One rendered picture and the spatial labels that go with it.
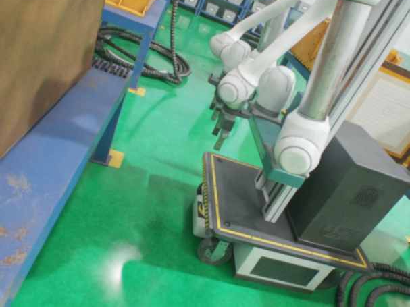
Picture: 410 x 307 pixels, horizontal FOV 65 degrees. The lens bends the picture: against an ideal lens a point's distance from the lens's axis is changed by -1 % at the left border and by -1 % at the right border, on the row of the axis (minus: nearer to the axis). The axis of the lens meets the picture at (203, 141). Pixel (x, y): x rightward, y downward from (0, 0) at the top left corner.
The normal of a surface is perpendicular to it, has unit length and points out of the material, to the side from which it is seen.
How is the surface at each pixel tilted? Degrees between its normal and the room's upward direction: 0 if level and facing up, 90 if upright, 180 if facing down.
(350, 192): 90
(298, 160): 97
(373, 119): 90
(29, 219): 0
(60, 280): 0
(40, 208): 0
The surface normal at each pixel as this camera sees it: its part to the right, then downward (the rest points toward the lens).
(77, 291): 0.37, -0.81
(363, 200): 0.03, 0.51
